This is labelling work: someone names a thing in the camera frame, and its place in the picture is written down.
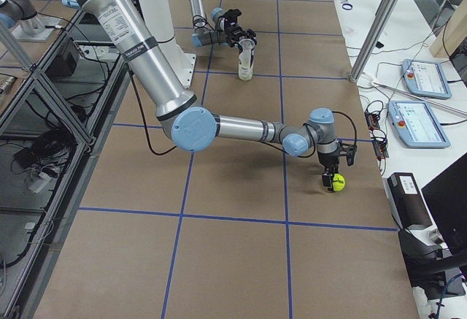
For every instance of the blue tape line crosswise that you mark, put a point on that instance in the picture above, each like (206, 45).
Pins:
(284, 175)

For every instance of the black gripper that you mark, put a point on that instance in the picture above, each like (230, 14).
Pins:
(327, 160)
(232, 31)

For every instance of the yellow tennis ball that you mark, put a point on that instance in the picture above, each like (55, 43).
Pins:
(338, 182)

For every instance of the blue tape line lengthwise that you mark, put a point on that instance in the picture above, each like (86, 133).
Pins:
(237, 219)

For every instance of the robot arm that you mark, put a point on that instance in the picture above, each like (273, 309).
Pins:
(205, 33)
(192, 127)

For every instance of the blue teach pendant far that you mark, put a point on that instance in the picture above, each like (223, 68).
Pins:
(426, 78)

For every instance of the black computer monitor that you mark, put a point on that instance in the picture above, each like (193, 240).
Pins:
(445, 196)

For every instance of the black mini computer box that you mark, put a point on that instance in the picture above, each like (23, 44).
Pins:
(408, 201)

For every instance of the aluminium frame post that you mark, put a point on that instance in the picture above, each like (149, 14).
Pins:
(382, 16)

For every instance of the blue teach pendant near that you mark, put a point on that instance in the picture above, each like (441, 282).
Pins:
(416, 125)

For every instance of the blue teach pendant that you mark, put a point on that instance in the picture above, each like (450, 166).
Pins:
(426, 78)
(416, 125)

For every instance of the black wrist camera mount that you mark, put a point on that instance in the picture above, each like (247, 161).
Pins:
(347, 150)

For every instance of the clear tennis ball tube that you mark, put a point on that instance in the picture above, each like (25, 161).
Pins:
(246, 59)

